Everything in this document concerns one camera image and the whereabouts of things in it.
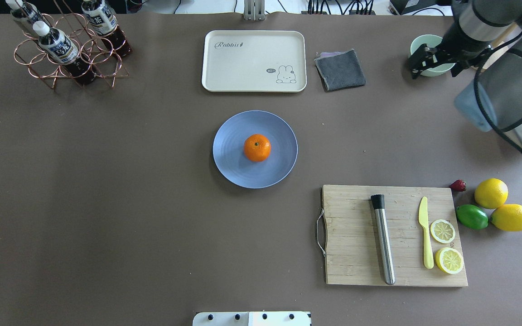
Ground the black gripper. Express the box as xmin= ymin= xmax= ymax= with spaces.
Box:
xmin=407 ymin=43 xmax=481 ymax=80

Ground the orange fruit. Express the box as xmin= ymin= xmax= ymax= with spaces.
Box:
xmin=244 ymin=134 xmax=271 ymax=162

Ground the blue plate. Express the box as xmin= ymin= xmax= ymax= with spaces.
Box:
xmin=212 ymin=110 xmax=298 ymax=188

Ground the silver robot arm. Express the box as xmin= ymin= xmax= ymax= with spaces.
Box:
xmin=408 ymin=0 xmax=522 ymax=154

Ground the green bowl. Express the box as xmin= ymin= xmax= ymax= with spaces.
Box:
xmin=410 ymin=34 xmax=455 ymax=77

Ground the grey folded cloth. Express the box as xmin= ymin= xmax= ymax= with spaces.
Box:
xmin=314 ymin=49 xmax=367 ymax=91

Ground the red strawberry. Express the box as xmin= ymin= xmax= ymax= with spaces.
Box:
xmin=449 ymin=179 xmax=466 ymax=192

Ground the steel muddler black tip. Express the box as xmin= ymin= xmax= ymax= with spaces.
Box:
xmin=371 ymin=194 xmax=396 ymax=285

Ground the yellow plastic knife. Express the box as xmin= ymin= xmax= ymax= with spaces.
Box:
xmin=418 ymin=196 xmax=435 ymax=269

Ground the yellow lemon upper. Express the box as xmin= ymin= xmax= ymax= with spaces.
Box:
xmin=474 ymin=178 xmax=509 ymax=209

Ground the yellow lemon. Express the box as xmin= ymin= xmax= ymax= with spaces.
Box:
xmin=491 ymin=204 xmax=522 ymax=232
xmin=474 ymin=178 xmax=509 ymax=209

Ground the cream rabbit tray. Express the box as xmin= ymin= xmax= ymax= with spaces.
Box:
xmin=201 ymin=30 xmax=307 ymax=92

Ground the green lime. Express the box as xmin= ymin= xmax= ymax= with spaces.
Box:
xmin=455 ymin=204 xmax=489 ymax=230

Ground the lemon slice on board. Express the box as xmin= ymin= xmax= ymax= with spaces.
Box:
xmin=430 ymin=219 xmax=456 ymax=244

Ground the yellow lemon lower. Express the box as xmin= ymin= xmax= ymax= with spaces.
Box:
xmin=491 ymin=204 xmax=522 ymax=232

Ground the lemon half on board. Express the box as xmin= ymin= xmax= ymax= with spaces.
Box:
xmin=435 ymin=247 xmax=464 ymax=274

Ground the wooden cutting board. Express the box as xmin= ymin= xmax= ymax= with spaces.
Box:
xmin=320 ymin=184 xmax=468 ymax=288

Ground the tea bottle upper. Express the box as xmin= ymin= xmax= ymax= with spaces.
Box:
xmin=81 ymin=0 xmax=132 ymax=58

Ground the tea bottle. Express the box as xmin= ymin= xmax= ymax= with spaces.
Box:
xmin=81 ymin=0 xmax=132 ymax=58
xmin=6 ymin=0 xmax=47 ymax=37
xmin=32 ymin=20 xmax=96 ymax=85

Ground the tea bottle lower left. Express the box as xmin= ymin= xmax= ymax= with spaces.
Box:
xmin=32 ymin=20 xmax=96 ymax=85

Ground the tea bottle lower right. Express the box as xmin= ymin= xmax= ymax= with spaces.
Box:
xmin=6 ymin=0 xmax=47 ymax=37

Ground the aluminium frame post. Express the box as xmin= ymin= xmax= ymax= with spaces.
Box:
xmin=243 ymin=0 xmax=266 ymax=21

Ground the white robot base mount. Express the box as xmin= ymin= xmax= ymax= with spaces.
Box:
xmin=192 ymin=310 xmax=312 ymax=326

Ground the copper wire bottle rack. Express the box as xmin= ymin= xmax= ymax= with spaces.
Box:
xmin=13 ymin=0 xmax=129 ymax=89

